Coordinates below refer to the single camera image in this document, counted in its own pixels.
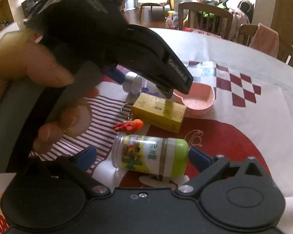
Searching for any person's left hand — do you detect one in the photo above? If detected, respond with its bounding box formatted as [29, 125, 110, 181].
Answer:
[0, 30, 102, 159]

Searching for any wooden dining chair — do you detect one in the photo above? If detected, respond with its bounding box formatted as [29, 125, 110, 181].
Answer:
[178, 2, 233, 40]

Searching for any yellow cardboard packet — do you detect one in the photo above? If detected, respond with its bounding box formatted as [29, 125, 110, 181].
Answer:
[132, 93, 186, 134]

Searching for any pink heart-shaped dish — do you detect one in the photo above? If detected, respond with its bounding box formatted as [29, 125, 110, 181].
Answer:
[173, 82, 215, 118]

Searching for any red horse keychain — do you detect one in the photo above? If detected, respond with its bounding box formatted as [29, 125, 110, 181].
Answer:
[113, 103, 144, 135]

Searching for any pink towel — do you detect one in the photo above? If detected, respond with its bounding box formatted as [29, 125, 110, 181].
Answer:
[249, 23, 280, 58]

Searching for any green-capped plastic bottle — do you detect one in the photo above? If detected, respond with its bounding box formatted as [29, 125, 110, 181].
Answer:
[111, 133, 189, 177]

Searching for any chair with pink towel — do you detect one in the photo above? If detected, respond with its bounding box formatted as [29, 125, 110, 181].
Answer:
[238, 24, 293, 67]

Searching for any round coffee table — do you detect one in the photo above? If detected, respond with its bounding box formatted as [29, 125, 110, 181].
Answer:
[138, 0, 173, 19]

